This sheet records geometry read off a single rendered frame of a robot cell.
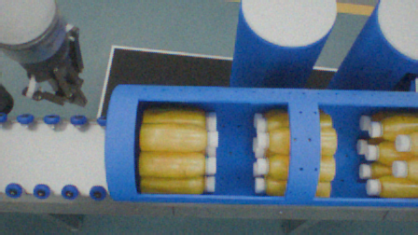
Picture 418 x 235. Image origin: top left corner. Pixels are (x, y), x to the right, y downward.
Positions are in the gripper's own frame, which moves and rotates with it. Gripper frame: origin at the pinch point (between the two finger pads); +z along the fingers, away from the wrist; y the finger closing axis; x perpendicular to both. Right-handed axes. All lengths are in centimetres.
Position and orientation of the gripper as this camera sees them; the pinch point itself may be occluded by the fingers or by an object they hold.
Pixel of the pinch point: (74, 93)
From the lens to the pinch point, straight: 84.2
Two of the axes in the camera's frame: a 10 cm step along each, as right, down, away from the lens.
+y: 3.9, -8.6, 3.2
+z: -0.1, 3.4, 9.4
